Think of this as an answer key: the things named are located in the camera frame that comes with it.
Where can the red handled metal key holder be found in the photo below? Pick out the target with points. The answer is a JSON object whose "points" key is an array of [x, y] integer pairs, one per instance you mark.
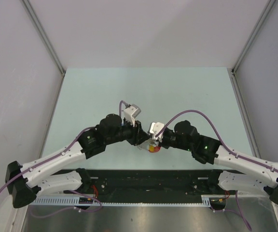
{"points": [[145, 146]]}

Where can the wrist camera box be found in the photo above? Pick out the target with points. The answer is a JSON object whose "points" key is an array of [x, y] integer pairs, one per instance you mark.
{"points": [[130, 114], [154, 131]]}

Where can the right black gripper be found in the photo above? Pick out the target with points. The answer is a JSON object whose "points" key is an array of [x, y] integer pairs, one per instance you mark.
{"points": [[162, 143]]}

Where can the yellow capped key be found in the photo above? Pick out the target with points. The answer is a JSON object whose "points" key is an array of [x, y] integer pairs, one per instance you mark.
{"points": [[151, 148]]}

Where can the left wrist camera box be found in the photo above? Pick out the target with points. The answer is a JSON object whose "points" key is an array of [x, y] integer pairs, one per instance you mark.
{"points": [[130, 114]]}

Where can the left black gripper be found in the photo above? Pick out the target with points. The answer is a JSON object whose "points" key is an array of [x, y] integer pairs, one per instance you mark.
{"points": [[138, 135]]}

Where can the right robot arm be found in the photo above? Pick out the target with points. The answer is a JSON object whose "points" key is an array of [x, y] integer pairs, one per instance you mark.
{"points": [[205, 149]]}

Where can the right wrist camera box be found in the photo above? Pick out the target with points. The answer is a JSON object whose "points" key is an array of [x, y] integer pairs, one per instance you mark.
{"points": [[154, 131]]}

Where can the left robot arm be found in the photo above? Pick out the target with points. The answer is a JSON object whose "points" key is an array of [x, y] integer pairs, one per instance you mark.
{"points": [[25, 182]]}

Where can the white slotted cable duct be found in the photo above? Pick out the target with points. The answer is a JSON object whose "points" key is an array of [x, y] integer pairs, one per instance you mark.
{"points": [[80, 201]]}

